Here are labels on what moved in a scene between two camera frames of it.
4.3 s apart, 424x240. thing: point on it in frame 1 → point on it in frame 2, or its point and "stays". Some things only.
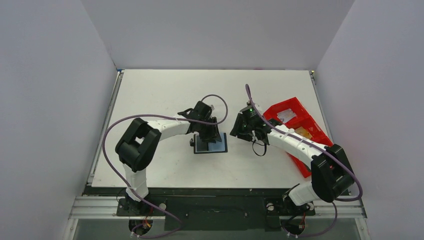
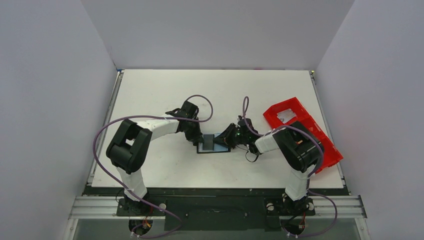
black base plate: [207, 209] stays
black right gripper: [238, 126] → [231, 135]
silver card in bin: [286, 115] stays
